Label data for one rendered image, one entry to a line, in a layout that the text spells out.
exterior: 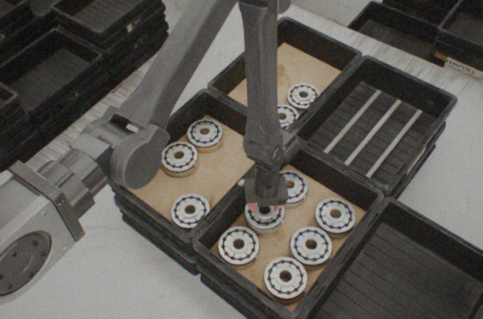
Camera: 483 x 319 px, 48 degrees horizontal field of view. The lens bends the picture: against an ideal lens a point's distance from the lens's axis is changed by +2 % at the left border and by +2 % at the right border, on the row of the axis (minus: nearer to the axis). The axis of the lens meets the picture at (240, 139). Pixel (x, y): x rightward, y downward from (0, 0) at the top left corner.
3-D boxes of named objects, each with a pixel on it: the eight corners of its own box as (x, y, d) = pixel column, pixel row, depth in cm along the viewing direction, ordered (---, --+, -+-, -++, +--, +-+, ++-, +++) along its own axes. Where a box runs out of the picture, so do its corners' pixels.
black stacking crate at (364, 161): (378, 216, 142) (386, 194, 133) (286, 161, 154) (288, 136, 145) (447, 124, 161) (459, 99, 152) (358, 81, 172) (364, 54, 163)
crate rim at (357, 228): (293, 326, 116) (293, 322, 114) (189, 246, 128) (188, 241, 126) (385, 198, 135) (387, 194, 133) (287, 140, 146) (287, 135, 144)
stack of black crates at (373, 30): (436, 65, 268) (450, 29, 250) (408, 103, 254) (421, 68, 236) (363, 35, 283) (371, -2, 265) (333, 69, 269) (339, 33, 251)
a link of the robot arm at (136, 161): (218, -89, 86) (270, -79, 81) (248, -32, 98) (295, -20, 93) (65, 154, 79) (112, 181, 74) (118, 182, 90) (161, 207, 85)
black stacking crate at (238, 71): (285, 160, 154) (287, 136, 145) (207, 112, 166) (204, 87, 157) (358, 80, 173) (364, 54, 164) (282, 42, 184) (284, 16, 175)
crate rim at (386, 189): (386, 198, 135) (387, 194, 133) (287, 140, 146) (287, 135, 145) (457, 102, 153) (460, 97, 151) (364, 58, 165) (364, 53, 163)
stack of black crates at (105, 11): (121, 106, 257) (99, 34, 221) (77, 80, 268) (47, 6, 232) (176, 59, 276) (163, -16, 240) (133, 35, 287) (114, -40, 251)
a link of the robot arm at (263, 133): (223, -35, 92) (275, -22, 87) (243, -46, 95) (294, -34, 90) (237, 155, 119) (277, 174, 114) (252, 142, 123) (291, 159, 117)
